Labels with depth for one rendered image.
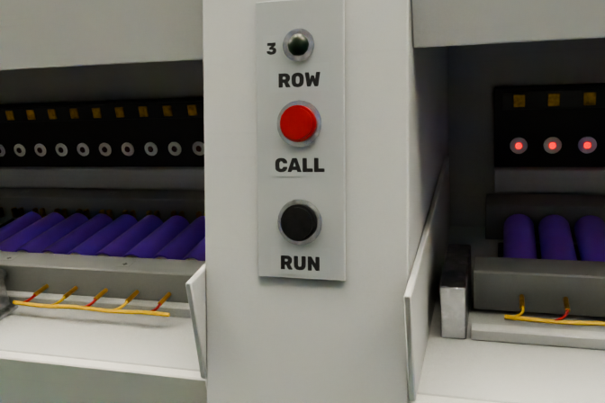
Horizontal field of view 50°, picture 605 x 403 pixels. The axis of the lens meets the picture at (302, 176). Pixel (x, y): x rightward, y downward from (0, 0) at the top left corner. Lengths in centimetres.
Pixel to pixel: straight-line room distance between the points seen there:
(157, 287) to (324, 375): 12
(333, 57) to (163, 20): 9
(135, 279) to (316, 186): 14
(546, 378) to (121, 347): 21
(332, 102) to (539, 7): 9
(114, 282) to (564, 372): 24
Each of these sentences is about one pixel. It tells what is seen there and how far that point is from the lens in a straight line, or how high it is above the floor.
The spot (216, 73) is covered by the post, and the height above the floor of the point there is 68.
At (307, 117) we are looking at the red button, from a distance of 28.
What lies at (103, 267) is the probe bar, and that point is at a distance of 40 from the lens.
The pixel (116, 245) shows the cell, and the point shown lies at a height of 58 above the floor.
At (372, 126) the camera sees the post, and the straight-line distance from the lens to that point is 28.
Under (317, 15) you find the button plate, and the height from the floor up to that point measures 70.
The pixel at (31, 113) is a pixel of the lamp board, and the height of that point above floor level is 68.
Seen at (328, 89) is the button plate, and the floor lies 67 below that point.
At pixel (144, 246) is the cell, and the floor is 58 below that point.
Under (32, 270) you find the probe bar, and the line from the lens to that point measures 42.
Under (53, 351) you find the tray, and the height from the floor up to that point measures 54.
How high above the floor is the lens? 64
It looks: 2 degrees down
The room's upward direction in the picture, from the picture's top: straight up
